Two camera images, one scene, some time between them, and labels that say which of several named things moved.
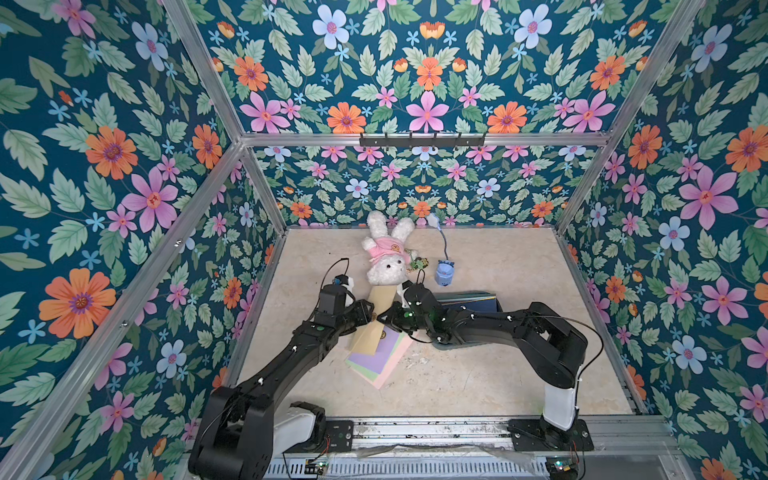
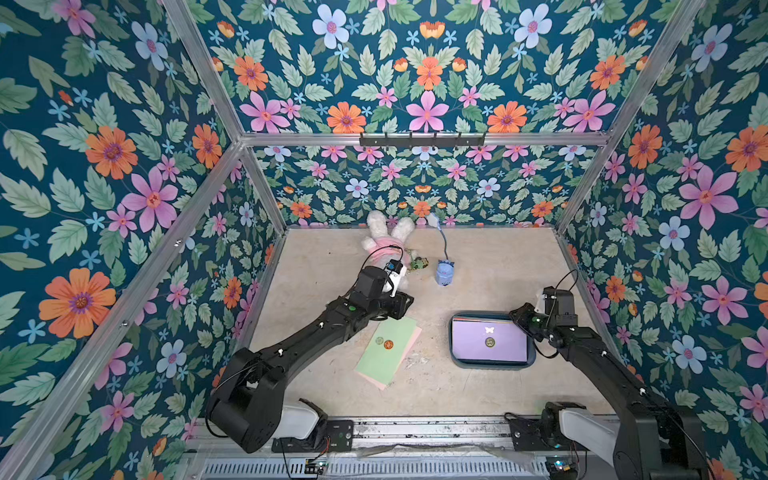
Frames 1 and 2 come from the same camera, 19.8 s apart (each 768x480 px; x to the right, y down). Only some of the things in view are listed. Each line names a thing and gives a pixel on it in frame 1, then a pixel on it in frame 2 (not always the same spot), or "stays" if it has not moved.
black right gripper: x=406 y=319 → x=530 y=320
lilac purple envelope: x=377 y=362 → x=488 y=339
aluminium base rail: x=622 y=448 stays
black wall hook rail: x=421 y=141 stays
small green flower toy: x=419 y=263 stays
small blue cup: x=445 y=268 stays
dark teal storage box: x=479 y=301 → x=489 y=340
